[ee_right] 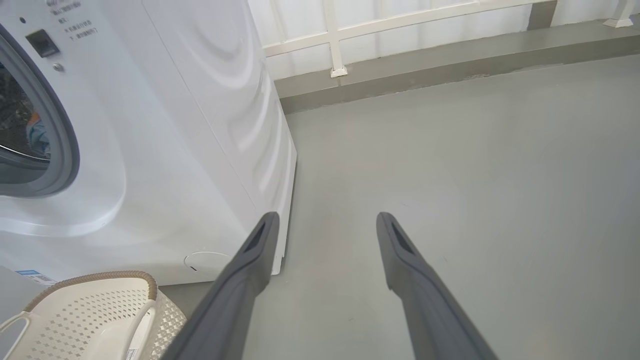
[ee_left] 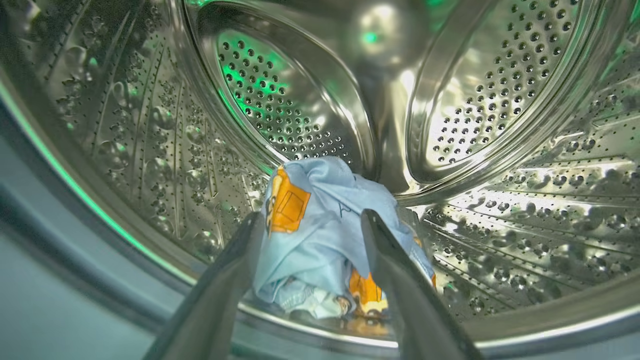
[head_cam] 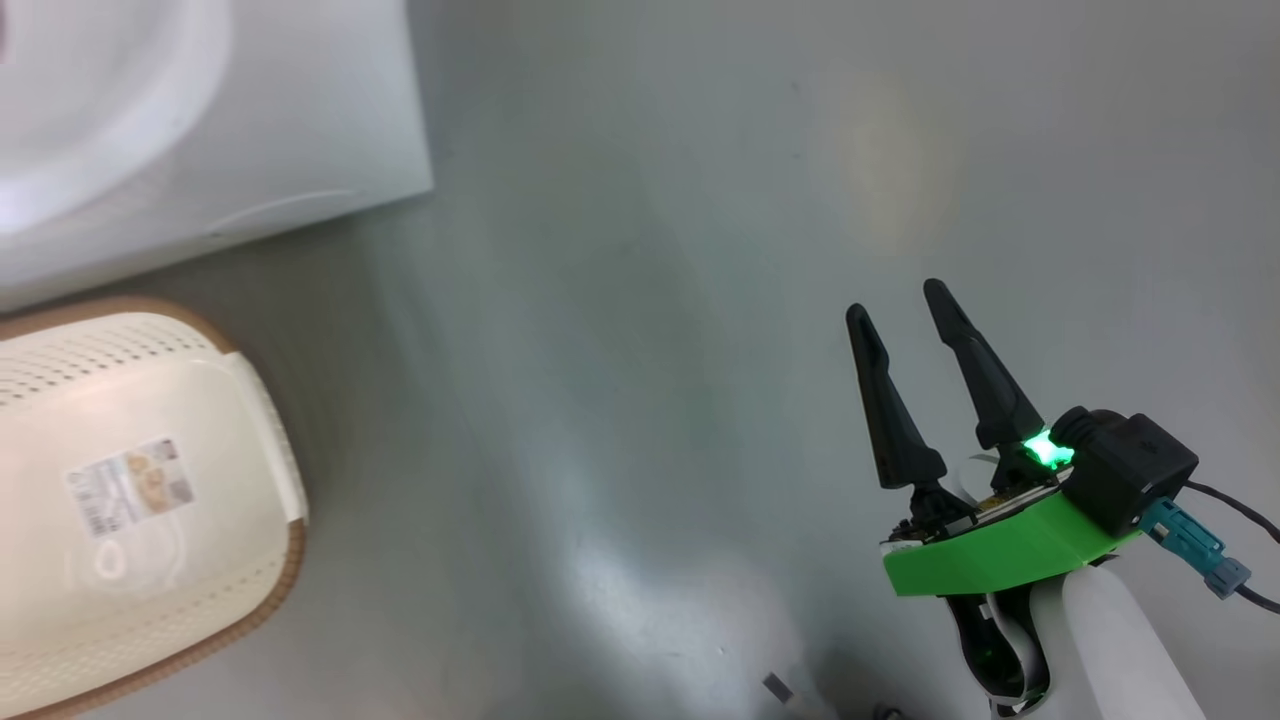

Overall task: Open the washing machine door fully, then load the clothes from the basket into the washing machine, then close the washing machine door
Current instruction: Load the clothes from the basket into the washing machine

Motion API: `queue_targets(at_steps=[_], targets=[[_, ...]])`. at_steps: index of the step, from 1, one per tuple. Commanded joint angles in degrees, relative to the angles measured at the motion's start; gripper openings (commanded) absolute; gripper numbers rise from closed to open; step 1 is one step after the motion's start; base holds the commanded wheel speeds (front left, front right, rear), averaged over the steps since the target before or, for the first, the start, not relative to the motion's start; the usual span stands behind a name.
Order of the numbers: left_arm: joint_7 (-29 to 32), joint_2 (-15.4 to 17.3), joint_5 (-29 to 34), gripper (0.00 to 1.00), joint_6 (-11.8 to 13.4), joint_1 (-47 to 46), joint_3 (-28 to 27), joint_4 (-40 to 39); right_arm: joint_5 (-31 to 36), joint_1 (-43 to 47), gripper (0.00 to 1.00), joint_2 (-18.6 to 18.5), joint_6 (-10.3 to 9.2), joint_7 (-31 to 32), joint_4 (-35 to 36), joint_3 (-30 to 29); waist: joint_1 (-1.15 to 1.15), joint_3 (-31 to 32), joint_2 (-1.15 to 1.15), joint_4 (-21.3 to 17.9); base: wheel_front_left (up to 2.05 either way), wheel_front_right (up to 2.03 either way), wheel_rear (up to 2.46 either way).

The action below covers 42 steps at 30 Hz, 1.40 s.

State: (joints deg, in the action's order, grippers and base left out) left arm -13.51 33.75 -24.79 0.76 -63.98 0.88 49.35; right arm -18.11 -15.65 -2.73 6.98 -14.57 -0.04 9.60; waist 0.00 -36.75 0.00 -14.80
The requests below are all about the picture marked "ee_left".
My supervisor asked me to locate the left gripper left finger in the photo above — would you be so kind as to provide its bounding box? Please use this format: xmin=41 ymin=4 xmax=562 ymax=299
xmin=142 ymin=212 xmax=266 ymax=360

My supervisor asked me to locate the perforated steel washer drum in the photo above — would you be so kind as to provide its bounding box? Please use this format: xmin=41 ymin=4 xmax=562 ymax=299
xmin=0 ymin=0 xmax=640 ymax=351

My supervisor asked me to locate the grey rubber door gasket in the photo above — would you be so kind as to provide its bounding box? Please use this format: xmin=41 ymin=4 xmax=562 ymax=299
xmin=0 ymin=75 xmax=640 ymax=360

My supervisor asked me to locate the blue cartoon print garment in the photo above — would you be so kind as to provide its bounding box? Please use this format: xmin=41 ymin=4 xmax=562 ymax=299
xmin=252 ymin=156 xmax=437 ymax=321

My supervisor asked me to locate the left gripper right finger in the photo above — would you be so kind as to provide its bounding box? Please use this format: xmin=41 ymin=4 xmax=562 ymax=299
xmin=360 ymin=209 xmax=483 ymax=360

